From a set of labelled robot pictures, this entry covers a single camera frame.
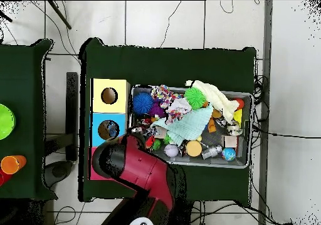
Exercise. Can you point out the green spiky ball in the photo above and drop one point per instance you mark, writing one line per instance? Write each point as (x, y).
(195, 98)

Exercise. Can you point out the small blue globe ball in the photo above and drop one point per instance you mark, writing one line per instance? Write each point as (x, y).
(229, 154)

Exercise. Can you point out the small wooden cube block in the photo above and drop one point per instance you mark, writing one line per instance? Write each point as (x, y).
(230, 141)

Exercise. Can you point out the blue spiky ball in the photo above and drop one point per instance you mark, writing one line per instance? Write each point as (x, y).
(143, 104)

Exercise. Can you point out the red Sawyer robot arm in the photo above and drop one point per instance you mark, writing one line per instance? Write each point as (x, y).
(140, 170)

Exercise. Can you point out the pale yellow cloth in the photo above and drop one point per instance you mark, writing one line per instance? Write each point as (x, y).
(215, 97)

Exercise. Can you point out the side table with green cloth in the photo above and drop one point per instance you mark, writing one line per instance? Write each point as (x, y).
(32, 84)

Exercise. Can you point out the round silver tin can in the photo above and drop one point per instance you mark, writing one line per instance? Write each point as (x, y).
(234, 128)

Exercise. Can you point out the green bowl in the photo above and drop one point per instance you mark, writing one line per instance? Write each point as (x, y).
(5, 121)

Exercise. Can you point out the red round object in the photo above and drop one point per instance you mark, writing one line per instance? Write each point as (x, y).
(4, 178)

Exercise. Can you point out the colourful patterned cloth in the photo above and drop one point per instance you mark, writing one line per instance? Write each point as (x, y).
(178, 107)
(161, 92)

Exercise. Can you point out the tan round bun toy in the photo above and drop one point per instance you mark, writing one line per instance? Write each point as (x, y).
(194, 148)

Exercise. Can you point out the mint green cloth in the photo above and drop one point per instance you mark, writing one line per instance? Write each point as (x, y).
(188, 125)

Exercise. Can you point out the small red ball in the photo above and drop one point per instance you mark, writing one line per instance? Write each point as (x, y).
(239, 103)

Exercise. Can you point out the shallow clear mesh bin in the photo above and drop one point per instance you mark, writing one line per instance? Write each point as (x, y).
(243, 160)

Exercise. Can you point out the purple spiky ball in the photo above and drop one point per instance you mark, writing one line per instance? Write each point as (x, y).
(156, 109)

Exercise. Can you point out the pale pink ball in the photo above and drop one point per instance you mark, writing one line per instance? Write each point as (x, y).
(171, 151)

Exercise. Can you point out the orange bear toy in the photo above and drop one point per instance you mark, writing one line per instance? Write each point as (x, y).
(213, 120)

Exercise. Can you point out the orange round object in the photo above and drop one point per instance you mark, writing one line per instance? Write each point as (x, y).
(12, 164)

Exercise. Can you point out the wooden box with three holes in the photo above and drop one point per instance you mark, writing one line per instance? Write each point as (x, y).
(108, 109)

